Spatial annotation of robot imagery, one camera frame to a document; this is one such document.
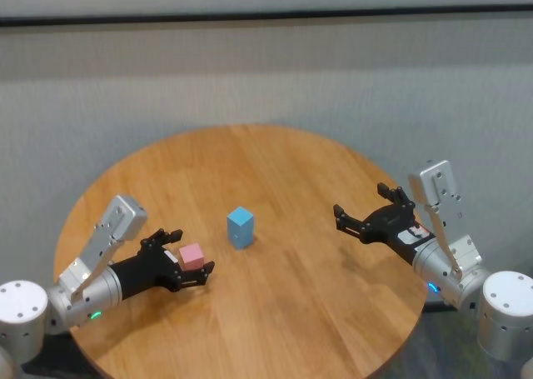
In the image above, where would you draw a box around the blue cube block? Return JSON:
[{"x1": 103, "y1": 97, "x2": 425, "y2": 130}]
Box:
[
  {"x1": 228, "y1": 232, "x2": 253, "y2": 250},
  {"x1": 226, "y1": 206, "x2": 255, "y2": 237}
]

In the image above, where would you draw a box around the pink cube block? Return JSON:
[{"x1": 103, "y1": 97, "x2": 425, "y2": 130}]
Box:
[{"x1": 178, "y1": 243, "x2": 206, "y2": 272}]

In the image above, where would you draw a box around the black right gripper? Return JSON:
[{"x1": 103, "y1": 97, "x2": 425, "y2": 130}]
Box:
[{"x1": 332, "y1": 182, "x2": 436, "y2": 267}]

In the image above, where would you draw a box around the black wall rail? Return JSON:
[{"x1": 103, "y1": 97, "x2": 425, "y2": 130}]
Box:
[{"x1": 0, "y1": 3, "x2": 533, "y2": 29}]

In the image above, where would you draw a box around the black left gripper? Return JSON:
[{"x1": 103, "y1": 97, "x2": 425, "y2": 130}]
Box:
[{"x1": 110, "y1": 227, "x2": 217, "y2": 303}]

